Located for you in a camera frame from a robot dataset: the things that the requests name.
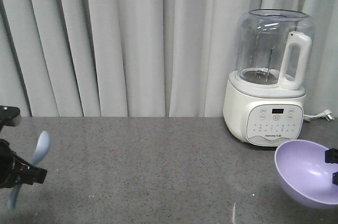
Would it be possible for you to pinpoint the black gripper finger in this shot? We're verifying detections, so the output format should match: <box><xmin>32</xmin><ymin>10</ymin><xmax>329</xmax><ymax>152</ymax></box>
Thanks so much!
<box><xmin>332</xmin><ymin>172</ymin><xmax>338</xmax><ymax>185</ymax></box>
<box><xmin>325</xmin><ymin>148</ymin><xmax>338</xmax><ymax>164</ymax></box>

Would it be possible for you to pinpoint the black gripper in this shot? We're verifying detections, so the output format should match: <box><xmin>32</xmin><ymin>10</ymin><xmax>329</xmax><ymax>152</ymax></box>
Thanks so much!
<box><xmin>1</xmin><ymin>139</ymin><xmax>48</xmax><ymax>189</ymax></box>

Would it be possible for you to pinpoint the purple plastic bowl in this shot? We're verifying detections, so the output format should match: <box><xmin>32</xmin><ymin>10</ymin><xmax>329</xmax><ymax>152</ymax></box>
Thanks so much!
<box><xmin>274</xmin><ymin>139</ymin><xmax>337</xmax><ymax>209</ymax></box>

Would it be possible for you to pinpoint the light blue plastic spoon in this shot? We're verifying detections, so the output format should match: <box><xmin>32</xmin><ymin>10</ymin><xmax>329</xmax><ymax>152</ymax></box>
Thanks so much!
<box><xmin>7</xmin><ymin>130</ymin><xmax>51</xmax><ymax>210</ymax></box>

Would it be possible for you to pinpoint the white blender with glass jar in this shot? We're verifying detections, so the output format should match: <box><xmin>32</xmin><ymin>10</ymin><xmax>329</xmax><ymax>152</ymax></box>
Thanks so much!
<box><xmin>223</xmin><ymin>9</ymin><xmax>315</xmax><ymax>147</ymax></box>

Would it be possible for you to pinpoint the grey pleated curtain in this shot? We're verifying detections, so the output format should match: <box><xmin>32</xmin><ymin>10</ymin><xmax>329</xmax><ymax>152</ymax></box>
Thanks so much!
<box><xmin>1</xmin><ymin>0</ymin><xmax>337</xmax><ymax>117</ymax></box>

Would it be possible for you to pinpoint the white power cord with plug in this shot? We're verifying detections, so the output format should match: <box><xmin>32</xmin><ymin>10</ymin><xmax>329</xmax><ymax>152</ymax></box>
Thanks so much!
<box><xmin>302</xmin><ymin>109</ymin><xmax>335</xmax><ymax>123</ymax></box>

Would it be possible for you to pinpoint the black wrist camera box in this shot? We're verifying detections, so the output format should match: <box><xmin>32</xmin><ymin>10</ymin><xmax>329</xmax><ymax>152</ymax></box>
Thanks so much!
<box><xmin>1</xmin><ymin>106</ymin><xmax>21</xmax><ymax>129</ymax></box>

